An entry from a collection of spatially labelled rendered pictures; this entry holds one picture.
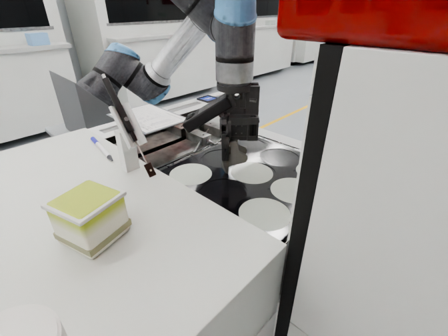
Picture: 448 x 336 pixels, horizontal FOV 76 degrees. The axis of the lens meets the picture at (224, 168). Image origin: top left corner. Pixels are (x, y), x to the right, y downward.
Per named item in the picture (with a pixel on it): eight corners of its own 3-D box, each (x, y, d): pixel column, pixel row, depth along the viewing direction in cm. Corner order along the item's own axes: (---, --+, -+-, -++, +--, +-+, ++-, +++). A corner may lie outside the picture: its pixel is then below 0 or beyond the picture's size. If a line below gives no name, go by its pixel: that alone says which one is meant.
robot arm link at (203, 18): (206, -16, 62) (215, -19, 52) (243, 22, 67) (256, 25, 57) (184, 15, 64) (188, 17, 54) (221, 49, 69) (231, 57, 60)
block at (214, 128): (229, 135, 93) (229, 127, 91) (221, 138, 90) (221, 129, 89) (211, 129, 97) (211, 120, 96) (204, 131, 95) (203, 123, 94)
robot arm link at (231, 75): (215, 63, 52) (215, 57, 59) (215, 89, 55) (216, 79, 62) (255, 63, 52) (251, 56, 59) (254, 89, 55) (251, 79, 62)
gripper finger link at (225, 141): (229, 164, 62) (229, 126, 58) (221, 164, 62) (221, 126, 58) (228, 154, 66) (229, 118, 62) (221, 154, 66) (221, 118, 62)
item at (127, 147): (153, 173, 55) (143, 107, 49) (135, 181, 53) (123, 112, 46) (135, 163, 59) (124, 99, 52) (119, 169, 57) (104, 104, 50)
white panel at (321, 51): (418, 151, 96) (469, 17, 76) (289, 321, 45) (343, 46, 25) (408, 147, 98) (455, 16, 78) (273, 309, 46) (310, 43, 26)
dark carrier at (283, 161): (353, 173, 69) (354, 170, 69) (273, 250, 48) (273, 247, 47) (244, 134, 90) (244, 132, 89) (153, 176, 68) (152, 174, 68)
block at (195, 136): (211, 143, 88) (211, 133, 86) (203, 146, 85) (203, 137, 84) (193, 135, 92) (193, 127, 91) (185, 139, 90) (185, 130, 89)
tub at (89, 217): (134, 228, 42) (127, 190, 38) (93, 264, 36) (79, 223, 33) (99, 213, 45) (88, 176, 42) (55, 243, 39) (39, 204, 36)
